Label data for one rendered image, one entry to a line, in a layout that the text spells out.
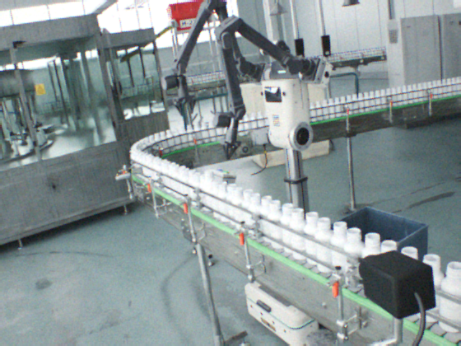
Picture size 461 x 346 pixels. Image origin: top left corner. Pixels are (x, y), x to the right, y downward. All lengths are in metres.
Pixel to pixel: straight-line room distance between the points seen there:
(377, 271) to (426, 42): 7.33
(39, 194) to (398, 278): 4.51
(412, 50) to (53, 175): 5.89
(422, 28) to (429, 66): 0.66
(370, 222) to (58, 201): 3.67
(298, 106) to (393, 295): 1.80
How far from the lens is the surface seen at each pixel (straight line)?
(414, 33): 7.56
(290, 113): 2.15
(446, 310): 1.03
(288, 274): 1.39
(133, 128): 6.89
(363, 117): 3.79
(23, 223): 4.83
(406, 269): 0.43
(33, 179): 4.72
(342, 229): 1.18
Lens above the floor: 1.67
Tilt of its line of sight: 17 degrees down
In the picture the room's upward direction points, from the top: 9 degrees counter-clockwise
